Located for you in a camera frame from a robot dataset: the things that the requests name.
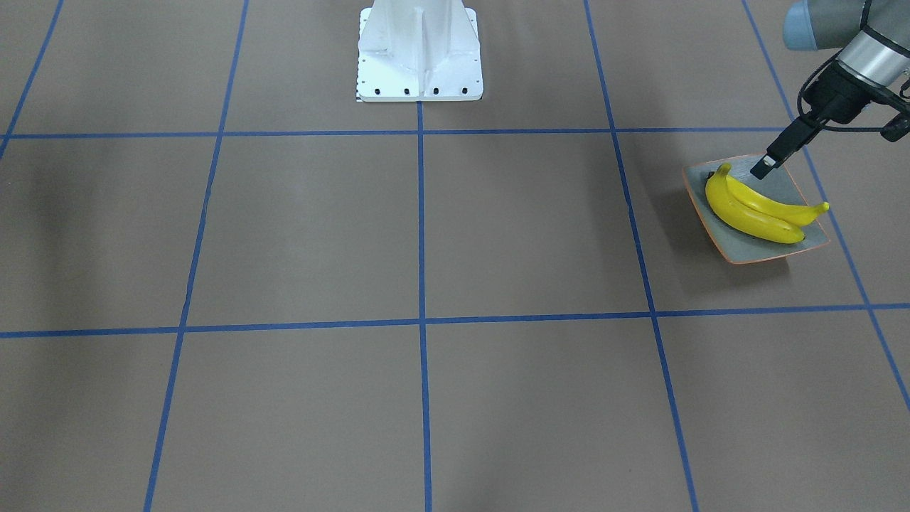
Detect grey square plate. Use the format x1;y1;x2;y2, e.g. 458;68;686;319
683;154;830;265

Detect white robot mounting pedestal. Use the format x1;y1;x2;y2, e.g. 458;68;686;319
355;1;484;102

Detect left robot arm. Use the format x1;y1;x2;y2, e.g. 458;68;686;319
751;1;909;179

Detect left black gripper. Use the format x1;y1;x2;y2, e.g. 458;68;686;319
750;65;885;179

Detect yellow banana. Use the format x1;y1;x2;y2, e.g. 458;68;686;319
705;163;805;245
726;176;830;227

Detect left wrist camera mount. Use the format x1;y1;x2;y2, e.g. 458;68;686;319
880;78;909;142

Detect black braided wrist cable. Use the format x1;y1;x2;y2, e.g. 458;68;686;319
796;50;896;134

